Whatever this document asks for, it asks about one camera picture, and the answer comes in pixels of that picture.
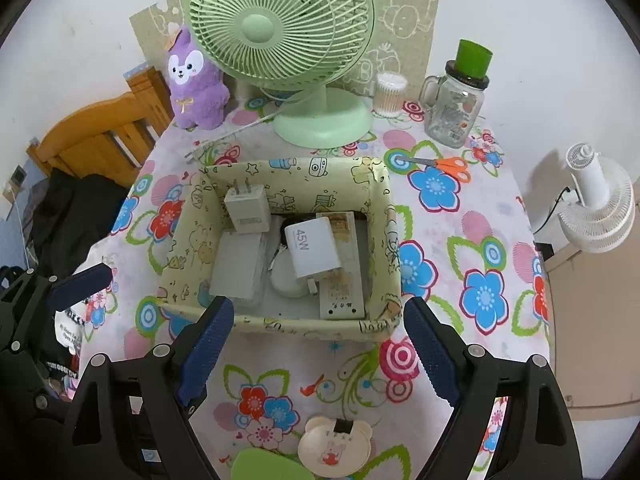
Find white long printed box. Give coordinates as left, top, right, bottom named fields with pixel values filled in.
left=315, top=212, right=366, bottom=321

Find white clip fan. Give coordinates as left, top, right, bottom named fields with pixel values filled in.
left=557, top=142, right=636, bottom=253

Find glass jar mug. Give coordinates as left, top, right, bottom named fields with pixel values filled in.
left=419, top=60, right=490, bottom=150

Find beige cartoon printed board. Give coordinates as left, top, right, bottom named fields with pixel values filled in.
left=129, top=0, right=443, bottom=111

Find orange handled scissors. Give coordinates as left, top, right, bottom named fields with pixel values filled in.
left=397, top=155, right=472, bottom=182

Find white power bank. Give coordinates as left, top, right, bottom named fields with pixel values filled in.
left=209, top=230, right=268, bottom=308

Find green plastic cup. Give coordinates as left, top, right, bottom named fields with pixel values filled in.
left=454, top=39, right=495, bottom=80

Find orange wooden chair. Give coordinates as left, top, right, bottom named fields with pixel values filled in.
left=27, top=67, right=173, bottom=191

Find black clothing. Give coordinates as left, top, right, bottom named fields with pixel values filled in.
left=30, top=167, right=133, bottom=281

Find floral tablecloth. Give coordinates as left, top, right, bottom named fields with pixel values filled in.
left=80, top=95, right=553, bottom=480

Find round white case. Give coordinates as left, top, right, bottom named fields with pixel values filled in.
left=270, top=252, right=313, bottom=297

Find round cartoon coaster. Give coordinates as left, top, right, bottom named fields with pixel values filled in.
left=298, top=414, right=373, bottom=478

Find purple plush toy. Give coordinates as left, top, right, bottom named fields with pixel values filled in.
left=166, top=24, right=231, bottom=131

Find white fan power cable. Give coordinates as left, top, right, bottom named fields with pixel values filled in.
left=185, top=105, right=283, bottom=163

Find cartoon printed fabric storage box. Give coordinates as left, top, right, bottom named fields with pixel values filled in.
left=156, top=156, right=403, bottom=343

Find cotton swab jar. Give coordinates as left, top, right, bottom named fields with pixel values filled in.
left=375, top=72, right=408, bottom=116

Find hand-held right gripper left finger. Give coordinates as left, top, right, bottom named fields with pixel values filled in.
left=62, top=296, right=236, bottom=480

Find white square power adapter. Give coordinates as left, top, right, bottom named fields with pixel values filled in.
left=284, top=217, right=343, bottom=296

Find white charger with prongs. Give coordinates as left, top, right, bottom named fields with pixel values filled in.
left=223, top=176, right=272, bottom=235

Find small black object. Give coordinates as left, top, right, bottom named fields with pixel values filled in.
left=270, top=214, right=303, bottom=251

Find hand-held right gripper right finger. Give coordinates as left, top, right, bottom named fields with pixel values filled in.
left=403, top=296, right=587, bottom=480

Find green flat object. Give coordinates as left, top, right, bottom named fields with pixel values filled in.
left=231, top=447, right=311, bottom=480

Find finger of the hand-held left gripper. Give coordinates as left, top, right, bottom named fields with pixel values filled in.
left=0, top=261, right=114, bottom=312

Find green desk fan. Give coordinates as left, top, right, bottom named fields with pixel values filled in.
left=187, top=0, right=376, bottom=150

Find black power cable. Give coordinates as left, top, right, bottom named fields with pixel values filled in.
left=535, top=185, right=576, bottom=233

